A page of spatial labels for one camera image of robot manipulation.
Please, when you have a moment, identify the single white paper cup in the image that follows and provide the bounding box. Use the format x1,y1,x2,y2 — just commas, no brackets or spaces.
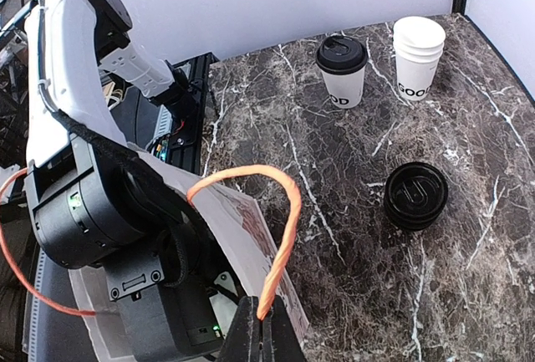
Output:
321,68,365,109

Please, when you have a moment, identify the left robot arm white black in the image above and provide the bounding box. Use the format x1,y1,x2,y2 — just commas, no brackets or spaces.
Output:
25,0,223,361

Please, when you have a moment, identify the black cup lid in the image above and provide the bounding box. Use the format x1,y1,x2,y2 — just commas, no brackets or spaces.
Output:
316,35,368,75

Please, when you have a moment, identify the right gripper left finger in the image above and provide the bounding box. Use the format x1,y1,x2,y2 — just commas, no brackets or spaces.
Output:
217,296,262,362

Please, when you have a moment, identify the white paper takeout bag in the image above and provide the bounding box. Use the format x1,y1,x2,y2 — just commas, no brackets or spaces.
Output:
0,143,310,362

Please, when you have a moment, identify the white slotted cable duct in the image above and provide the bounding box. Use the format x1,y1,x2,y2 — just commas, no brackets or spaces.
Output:
22,250,46,361

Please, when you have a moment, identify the stack of black cup lids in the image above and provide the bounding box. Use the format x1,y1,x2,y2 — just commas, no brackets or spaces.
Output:
384,161,449,232

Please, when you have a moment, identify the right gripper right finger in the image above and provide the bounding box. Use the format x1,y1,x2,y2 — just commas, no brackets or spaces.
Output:
262,297,307,362

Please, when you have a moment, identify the stack of white paper cups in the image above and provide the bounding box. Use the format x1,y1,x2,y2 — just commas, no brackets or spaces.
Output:
393,16,446,101

